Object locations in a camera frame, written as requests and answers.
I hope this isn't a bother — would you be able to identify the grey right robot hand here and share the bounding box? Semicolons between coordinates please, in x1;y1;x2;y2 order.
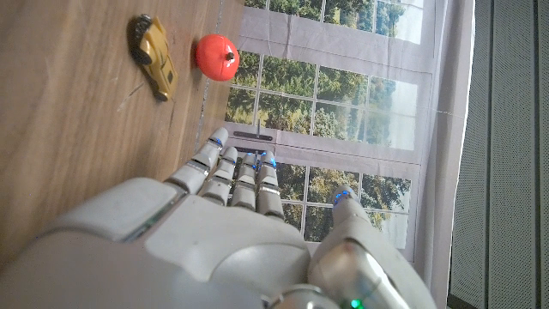
0;126;438;309

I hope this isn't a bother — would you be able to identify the red tomato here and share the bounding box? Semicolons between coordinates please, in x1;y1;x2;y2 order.
195;33;240;82

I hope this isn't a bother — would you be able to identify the yellow toy car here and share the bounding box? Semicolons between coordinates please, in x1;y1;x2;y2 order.
126;14;178;103

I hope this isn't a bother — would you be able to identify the printed window backdrop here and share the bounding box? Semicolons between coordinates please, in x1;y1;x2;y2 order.
222;0;477;309

